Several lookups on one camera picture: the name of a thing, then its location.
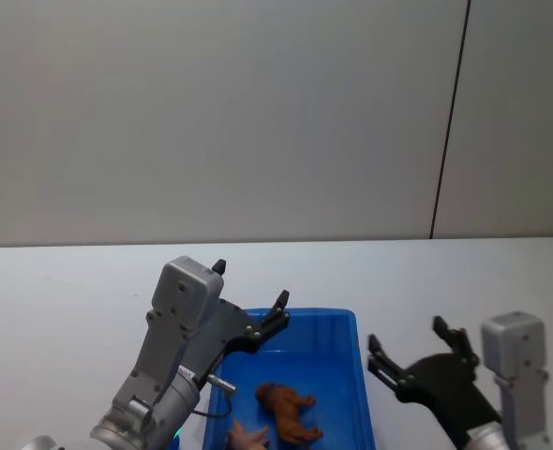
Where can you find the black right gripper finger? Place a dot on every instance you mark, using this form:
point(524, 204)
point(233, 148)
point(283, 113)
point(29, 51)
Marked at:
point(389, 365)
point(459, 342)

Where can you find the brown toy dog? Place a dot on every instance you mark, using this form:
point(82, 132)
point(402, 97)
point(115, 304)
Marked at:
point(290, 408)

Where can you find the pink toy figure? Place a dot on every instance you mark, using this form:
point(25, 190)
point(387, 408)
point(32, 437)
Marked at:
point(246, 436)

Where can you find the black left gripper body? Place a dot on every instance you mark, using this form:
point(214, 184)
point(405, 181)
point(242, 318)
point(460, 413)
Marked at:
point(225, 328)

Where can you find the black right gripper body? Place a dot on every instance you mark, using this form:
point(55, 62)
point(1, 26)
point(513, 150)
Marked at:
point(445, 384)

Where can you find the blue plastic bin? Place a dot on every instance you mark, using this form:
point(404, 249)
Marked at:
point(333, 375)

